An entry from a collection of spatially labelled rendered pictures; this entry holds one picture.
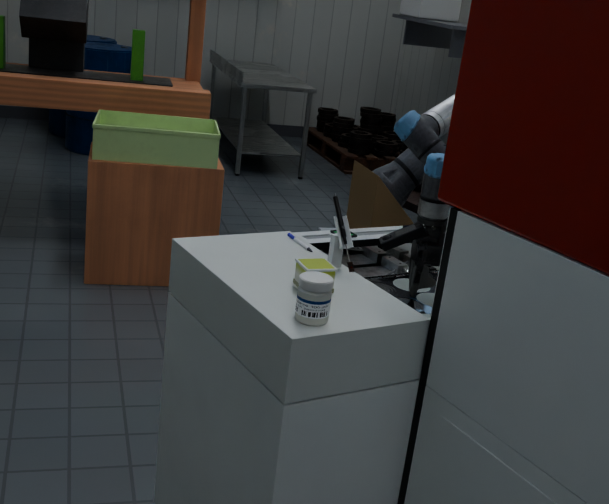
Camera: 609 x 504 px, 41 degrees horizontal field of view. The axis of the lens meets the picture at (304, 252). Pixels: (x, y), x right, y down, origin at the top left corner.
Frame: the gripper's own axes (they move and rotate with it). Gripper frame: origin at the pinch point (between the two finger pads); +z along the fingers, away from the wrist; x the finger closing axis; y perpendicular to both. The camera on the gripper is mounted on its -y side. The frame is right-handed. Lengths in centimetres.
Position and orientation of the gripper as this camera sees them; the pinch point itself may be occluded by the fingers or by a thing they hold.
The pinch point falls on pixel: (410, 291)
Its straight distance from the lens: 208.4
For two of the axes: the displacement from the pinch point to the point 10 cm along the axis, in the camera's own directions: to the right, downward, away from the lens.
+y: 9.9, 0.9, 0.9
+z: -1.2, 9.4, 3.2
